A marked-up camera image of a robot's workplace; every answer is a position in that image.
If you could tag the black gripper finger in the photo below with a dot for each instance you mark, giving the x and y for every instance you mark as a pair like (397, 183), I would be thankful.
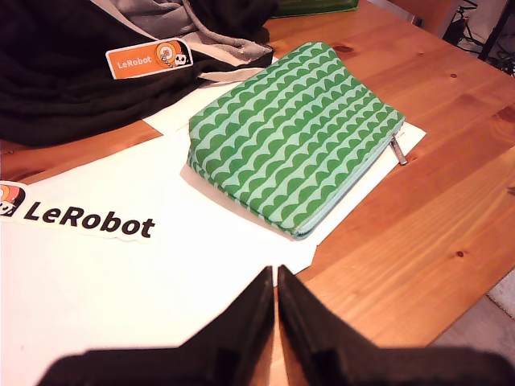
(249, 321)
(306, 321)

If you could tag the green wave-patterned zipper pouch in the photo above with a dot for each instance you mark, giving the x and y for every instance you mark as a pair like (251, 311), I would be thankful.
(297, 136)

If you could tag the blank white paper sheet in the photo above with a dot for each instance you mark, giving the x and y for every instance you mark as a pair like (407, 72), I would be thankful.
(120, 301)

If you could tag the white LeRobot text sticker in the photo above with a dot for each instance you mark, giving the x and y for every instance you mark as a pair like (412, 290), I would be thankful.
(88, 219)

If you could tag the white fluffy rug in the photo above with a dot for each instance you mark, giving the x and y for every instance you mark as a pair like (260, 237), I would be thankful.
(505, 295)

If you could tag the small rectangular LeRobot sticker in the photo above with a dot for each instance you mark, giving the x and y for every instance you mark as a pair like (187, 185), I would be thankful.
(133, 62)

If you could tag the black hoodie with grey lining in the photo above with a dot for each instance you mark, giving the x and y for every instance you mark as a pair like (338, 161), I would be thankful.
(60, 100)

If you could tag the silver and green Canagan bag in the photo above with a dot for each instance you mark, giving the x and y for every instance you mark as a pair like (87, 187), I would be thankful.
(314, 8)

